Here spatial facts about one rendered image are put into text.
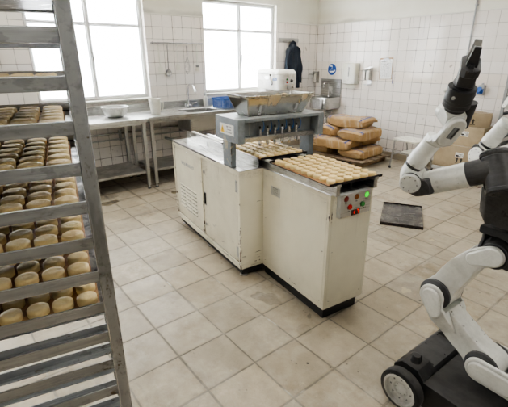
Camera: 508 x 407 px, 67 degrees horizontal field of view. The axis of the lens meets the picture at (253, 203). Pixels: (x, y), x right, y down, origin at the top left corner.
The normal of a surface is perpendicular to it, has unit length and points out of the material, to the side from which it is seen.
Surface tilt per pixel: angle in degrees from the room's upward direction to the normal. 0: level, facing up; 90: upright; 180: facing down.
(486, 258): 90
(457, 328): 90
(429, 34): 90
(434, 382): 0
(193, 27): 90
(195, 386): 0
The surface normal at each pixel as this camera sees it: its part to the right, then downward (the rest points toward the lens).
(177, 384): 0.00, -0.94
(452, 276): -0.80, 0.22
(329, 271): 0.52, 0.30
